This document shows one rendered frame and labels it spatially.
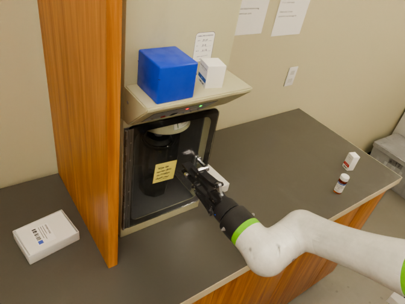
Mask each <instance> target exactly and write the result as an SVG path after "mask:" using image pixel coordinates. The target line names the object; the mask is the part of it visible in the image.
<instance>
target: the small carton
mask: <svg viewBox="0 0 405 304"><path fill-rule="evenodd" d="M226 67H227V66H226V65H225V64H224V63H223V62H222V61H221V60H220V59H219V58H201V61H200V65H199V72H198V79H197V80H198V81H199V82H200V83H201V85H202V86H203V87H204V88H205V89H208V88H220V87H222V85H223V81H224V76H225V70H226Z"/></svg>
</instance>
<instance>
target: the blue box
mask: <svg viewBox="0 0 405 304"><path fill-rule="evenodd" d="M197 69H198V62H196V61H195V60H194V59H192V58H191V57H189V56H188V55H187V54H186V53H184V52H183V51H182V50H180V49H179V48H177V47H176V46H169V47H162V48H150V49H140V50H139V59H138V72H137V85H138V86H139V87H140V88H141V89H142V90H143V91H144V92H145V93H146V94H147V95H148V96H149V97H150V98H151V99H152V100H153V101H154V102H155V103H156V104H162V103H168V102H171V101H177V100H183V99H187V98H192V97H193V92H194V87H195V80H196V75H197Z"/></svg>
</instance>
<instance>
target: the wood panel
mask: <svg viewBox="0 0 405 304"><path fill-rule="evenodd" d="M37 4H38V9H39V19H40V28H41V34H42V43H43V53H44V58H45V68H46V77H47V83H48V92H49V102H50V108H51V117H52V126H53V132H54V142H55V151H56V156H57V166H58V173H59V175H60V177H61V179H62V181H63V183H64V185H65V187H66V189H67V190H68V192H69V194H70V196H71V198H72V200H73V202H74V203H75V205H76V207H77V209H78V211H79V213H80V215H81V217H82V219H83V221H84V223H85V225H86V226H87V228H88V230H89V232H90V234H91V236H92V238H93V240H94V242H95V244H96V246H97V248H98V249H99V251H100V253H101V255H102V257H103V259H104V260H105V263H106V264H107V266H108V268H111V267H113V266H115V265H117V264H118V214H119V146H120V112H121V44H122V0H37Z"/></svg>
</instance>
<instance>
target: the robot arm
mask: <svg viewBox="0 0 405 304"><path fill-rule="evenodd" d="M182 166H183V168H184V169H182V170H181V172H182V173H185V172H188V173H189V174H190V175H191V177H188V179H189V180H190V182H191V183H192V184H193V185H192V189H193V188H195V190H194V193H195V194H196V196H197V197H198V198H199V200H200V201H201V203H202V204H203V205H204V207H205V208H206V209H207V212H208V213H209V215H210V216H212V215H213V216H214V217H215V218H216V220H217V221H218V222H219V223H220V225H219V227H220V229H221V231H223V232H224V233H225V235H226V236H227V237H228V239H229V240H230V241H231V242H232V243H233V244H234V245H235V246H236V248H237V249H238V251H240V253H241V255H242V256H243V258H244V260H245V262H246V264H247V266H248V267H249V268H250V270H251V271H252V272H254V273H255V274H257V275H259V276H262V277H273V276H276V275H278V274H279V273H281V272H282V271H283V270H284V269H285V268H286V267H287V266H288V265H289V264H290V263H291V262H292V261H294V260H295V259H296V258H297V257H299V256H300V255H302V254H303V253H305V252H308V253H312V254H314V255H317V256H320V257H322V258H325V259H328V260H330V261H333V262H335V263H337V264H340V265H342V266H344V267H347V268H349V269H351V270H353V271H355V272H357V273H359V274H362V275H364V276H366V277H368V278H370V279H372V280H373V281H375V282H377V283H379V284H381V285H383V286H384V287H386V288H389V289H390V290H392V291H394V292H395V293H397V294H399V295H401V296H403V297H405V239H401V238H394V237H390V236H384V235H379V234H375V233H370V232H366V231H362V230H359V229H354V228H352V227H348V226H344V225H342V224H339V223H335V222H333V221H330V220H328V219H325V218H323V217H320V216H319V215H316V214H314V213H312V212H310V211H307V210H302V209H298V210H295V211H292V212H290V213H289V214H287V215H286V216H285V217H284V218H282V219H281V220H280V221H279V222H277V223H275V224H274V225H273V226H271V227H269V228H267V227H264V226H263V225H262V224H261V223H260V222H259V221H258V220H257V219H256V218H255V214H254V213H251V212H250V211H249V210H248V209H247V208H246V207H245V206H242V205H240V206H239V205H238V204H237V203H236V202H235V201H234V200H233V199H232V198H228V197H227V196H226V194H225V192H224V191H222V186H223V185H224V184H223V182H220V181H218V180H217V179H215V178H214V177H213V176H212V175H211V174H209V173H208V172H207V171H206V170H201V171H199V170H198V169H197V168H196V167H195V166H194V165H193V164H192V163H191V162H186V163H183V164H182Z"/></svg>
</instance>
